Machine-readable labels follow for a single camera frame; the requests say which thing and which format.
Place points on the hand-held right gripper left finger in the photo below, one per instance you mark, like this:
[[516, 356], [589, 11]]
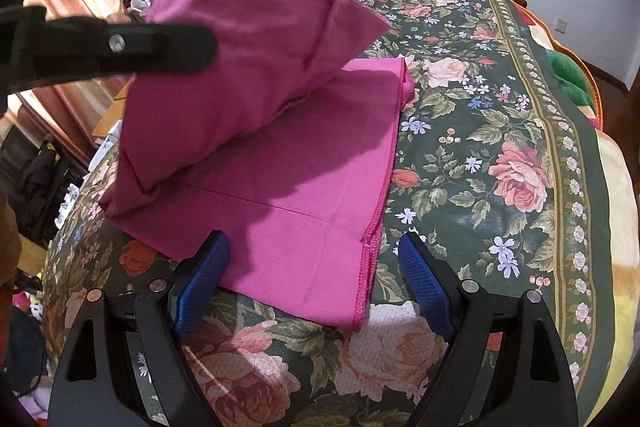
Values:
[[202, 287]]

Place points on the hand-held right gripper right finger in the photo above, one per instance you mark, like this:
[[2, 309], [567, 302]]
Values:
[[425, 288]]

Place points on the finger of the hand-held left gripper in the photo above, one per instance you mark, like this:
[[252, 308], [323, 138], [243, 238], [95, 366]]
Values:
[[125, 49]]

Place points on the pink pants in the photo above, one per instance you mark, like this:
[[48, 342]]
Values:
[[280, 147]]

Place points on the plain mustard mat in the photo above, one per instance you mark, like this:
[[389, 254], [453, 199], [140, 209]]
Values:
[[112, 117]]

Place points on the black bag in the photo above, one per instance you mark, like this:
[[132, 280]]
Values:
[[42, 192]]

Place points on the floral bedspread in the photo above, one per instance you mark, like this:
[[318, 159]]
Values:
[[500, 117]]

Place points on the white wall socket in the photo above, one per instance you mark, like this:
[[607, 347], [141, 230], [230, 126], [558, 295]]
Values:
[[561, 25]]

